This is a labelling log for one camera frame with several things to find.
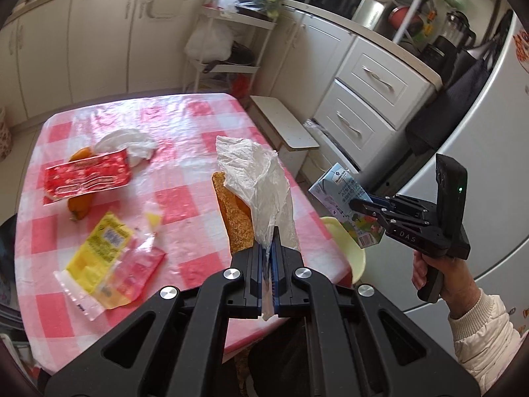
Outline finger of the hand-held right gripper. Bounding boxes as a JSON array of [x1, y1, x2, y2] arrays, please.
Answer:
[[349, 198, 400, 229], [367, 194, 431, 216]]

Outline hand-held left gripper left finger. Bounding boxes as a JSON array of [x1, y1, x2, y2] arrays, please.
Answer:
[[43, 243, 269, 397]]

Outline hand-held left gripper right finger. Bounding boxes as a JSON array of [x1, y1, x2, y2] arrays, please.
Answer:
[[270, 227, 492, 397]]

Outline printed milk carton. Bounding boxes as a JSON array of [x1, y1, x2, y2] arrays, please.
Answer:
[[308, 162, 387, 249]]

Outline pale yellow bin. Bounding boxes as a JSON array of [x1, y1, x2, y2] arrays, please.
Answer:
[[319, 216, 366, 288]]

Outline white tissue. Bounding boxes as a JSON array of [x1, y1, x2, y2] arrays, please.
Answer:
[[94, 129, 158, 169]]

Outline person's right hand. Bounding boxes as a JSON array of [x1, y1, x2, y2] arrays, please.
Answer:
[[411, 255, 482, 319]]

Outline brown grainy flat pad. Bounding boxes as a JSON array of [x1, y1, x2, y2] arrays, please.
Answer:
[[212, 171, 255, 255]]

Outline silver refrigerator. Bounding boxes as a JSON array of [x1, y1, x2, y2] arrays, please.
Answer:
[[372, 8, 529, 315]]

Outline clear plastic liner bag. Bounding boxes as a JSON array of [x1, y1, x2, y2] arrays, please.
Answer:
[[304, 118, 360, 174]]

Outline pink snack packet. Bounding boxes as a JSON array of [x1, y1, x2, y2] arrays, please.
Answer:
[[105, 245, 168, 298]]

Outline small clear wrapper yellow scrap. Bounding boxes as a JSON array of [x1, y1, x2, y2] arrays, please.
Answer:
[[142, 202, 164, 236]]

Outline white drawer cabinet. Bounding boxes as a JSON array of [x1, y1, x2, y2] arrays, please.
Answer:
[[314, 33, 443, 183]]

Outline black tote bag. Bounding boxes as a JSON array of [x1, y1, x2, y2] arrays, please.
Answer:
[[405, 35, 503, 155]]

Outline white wooden stool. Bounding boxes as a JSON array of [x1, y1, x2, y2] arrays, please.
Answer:
[[250, 95, 321, 174]]

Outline pink checked tablecloth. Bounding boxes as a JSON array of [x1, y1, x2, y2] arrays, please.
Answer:
[[14, 93, 352, 375]]

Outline yellow snack packet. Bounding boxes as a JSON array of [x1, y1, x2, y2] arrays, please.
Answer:
[[66, 211, 143, 311]]

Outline white tall door cabinet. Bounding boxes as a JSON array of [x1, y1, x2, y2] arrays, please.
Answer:
[[273, 8, 356, 120]]

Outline black blender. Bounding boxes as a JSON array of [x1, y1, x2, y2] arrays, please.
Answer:
[[434, 10, 476, 56]]

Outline red plastic bag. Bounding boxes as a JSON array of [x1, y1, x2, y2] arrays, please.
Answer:
[[229, 72, 253, 98]]

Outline orange fridge sticker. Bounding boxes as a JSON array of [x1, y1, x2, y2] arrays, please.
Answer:
[[511, 29, 529, 65]]

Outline red cooking pot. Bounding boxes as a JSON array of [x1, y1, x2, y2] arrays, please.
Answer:
[[388, 5, 422, 29]]

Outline white metal counter rack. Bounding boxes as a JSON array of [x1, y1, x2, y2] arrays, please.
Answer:
[[392, 0, 439, 46]]

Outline red printed packet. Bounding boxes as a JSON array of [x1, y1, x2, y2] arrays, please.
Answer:
[[43, 149, 133, 205]]

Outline silver steel pot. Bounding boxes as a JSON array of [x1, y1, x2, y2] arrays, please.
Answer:
[[353, 0, 395, 29]]

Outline black frying pan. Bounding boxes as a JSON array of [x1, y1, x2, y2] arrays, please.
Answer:
[[202, 43, 255, 73]]

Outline black cooking pot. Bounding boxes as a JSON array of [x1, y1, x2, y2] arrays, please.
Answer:
[[308, 0, 364, 19]]

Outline white shelf rack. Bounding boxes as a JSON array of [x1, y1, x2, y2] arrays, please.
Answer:
[[188, 0, 282, 100]]

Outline white hanging plastic bag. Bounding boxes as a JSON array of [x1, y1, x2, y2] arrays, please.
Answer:
[[184, 22, 234, 62]]

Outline dark bag of vegetables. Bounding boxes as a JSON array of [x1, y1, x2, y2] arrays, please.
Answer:
[[231, 0, 282, 17]]

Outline white crumpled plastic bag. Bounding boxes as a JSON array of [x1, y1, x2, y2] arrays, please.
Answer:
[[204, 0, 238, 13]]

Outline white base kitchen cabinets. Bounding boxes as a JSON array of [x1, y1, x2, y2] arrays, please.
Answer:
[[0, 0, 207, 129]]

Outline floral fabric bag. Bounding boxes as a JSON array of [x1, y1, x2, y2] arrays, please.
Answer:
[[0, 108, 13, 160]]

